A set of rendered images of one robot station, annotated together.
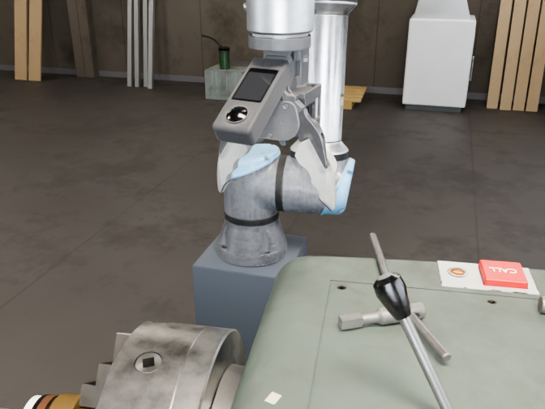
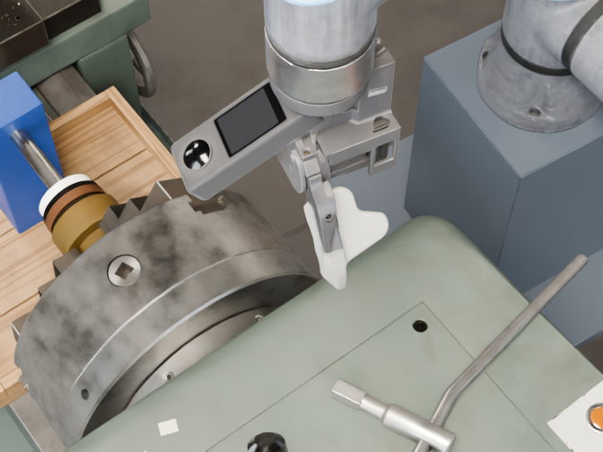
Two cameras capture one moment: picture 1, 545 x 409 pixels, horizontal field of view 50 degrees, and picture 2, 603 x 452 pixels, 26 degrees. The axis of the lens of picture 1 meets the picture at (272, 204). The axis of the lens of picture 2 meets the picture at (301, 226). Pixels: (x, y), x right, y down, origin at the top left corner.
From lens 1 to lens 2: 79 cm
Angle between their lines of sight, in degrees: 47
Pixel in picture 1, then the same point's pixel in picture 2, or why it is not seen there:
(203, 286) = (431, 93)
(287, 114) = (293, 167)
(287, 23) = (291, 87)
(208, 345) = (197, 294)
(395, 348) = not seen: outside the picture
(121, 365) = (98, 254)
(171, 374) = (132, 305)
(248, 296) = (476, 155)
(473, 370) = not seen: outside the picture
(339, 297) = (396, 341)
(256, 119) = (209, 180)
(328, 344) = (296, 403)
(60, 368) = not seen: outside the picture
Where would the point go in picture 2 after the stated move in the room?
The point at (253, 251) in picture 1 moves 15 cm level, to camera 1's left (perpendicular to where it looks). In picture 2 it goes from (510, 100) to (409, 30)
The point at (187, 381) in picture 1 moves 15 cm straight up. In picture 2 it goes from (139, 325) to (120, 248)
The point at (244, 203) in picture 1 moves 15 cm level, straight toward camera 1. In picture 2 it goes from (519, 29) to (434, 117)
